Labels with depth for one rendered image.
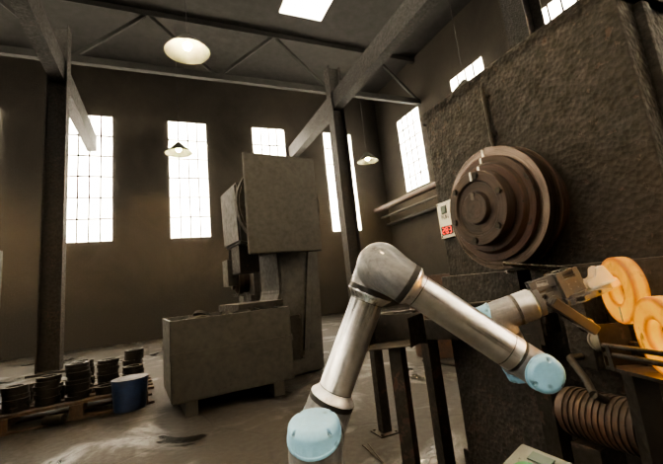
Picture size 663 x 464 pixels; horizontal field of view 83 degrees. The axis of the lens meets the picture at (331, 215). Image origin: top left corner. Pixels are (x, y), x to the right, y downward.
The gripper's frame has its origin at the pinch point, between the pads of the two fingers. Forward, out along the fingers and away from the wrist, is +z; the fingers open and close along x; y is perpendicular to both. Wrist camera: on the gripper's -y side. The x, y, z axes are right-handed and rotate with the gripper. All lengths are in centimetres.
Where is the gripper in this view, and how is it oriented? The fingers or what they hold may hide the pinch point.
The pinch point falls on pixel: (621, 281)
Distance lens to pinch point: 114.8
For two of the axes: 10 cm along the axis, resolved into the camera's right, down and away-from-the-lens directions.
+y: -3.5, -9.1, 2.3
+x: 2.0, 1.6, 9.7
